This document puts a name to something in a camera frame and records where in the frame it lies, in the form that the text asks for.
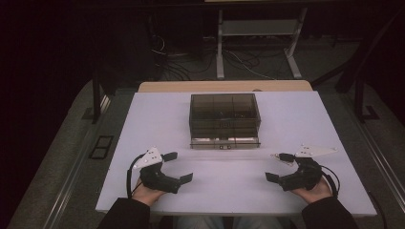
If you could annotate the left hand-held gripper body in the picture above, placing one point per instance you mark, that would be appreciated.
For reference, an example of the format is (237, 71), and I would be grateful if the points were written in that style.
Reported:
(156, 179)

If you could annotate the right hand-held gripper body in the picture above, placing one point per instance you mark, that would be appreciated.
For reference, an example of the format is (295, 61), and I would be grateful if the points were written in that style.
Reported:
(305, 176)

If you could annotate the person's left hand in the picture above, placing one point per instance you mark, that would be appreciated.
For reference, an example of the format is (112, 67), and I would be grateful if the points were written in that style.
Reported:
(147, 195)

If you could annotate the person's right hand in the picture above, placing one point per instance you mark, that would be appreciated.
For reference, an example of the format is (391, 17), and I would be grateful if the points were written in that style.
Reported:
(315, 194)

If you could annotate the transparent brown drawer box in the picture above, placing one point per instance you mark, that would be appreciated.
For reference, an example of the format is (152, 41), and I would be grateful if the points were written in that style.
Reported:
(224, 120)

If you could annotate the black metal stand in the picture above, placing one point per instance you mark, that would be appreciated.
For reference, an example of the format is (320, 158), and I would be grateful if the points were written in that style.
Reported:
(96, 95)
(359, 95)

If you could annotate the black floor socket frame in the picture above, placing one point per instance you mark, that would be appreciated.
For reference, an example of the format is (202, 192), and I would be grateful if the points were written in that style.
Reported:
(101, 147)

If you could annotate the aluminium rail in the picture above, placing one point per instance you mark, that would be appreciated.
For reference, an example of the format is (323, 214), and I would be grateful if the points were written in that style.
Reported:
(68, 187)
(380, 152)

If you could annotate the white metal desk frame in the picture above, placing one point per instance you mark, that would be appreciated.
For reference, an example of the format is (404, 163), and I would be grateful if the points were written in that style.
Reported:
(258, 28)

